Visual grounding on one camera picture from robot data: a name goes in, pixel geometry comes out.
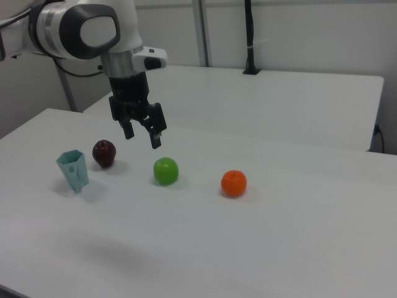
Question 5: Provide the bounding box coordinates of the dark red apple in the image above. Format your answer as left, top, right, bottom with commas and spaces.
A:
92, 139, 117, 169

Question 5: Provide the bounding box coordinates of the black camera stand pole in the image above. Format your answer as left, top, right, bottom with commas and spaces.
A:
242, 0, 262, 76

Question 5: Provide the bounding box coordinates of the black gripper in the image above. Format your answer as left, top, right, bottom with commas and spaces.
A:
108, 71, 168, 150

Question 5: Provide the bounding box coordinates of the light blue hexagonal mug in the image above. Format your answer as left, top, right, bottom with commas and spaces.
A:
55, 149, 90, 194

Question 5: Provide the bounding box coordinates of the orange mandarin fruit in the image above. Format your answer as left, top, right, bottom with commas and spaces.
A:
220, 169, 248, 198

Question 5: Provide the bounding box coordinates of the black wall plug cable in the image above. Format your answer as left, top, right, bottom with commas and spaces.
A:
373, 123, 386, 153

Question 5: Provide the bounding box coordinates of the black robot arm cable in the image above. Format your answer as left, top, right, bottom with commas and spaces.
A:
53, 58, 105, 78

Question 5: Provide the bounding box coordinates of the green apple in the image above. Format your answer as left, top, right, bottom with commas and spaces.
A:
153, 156, 180, 186

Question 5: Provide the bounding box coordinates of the grey partition frame post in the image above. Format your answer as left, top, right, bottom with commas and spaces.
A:
55, 58, 78, 112
194, 0, 210, 68

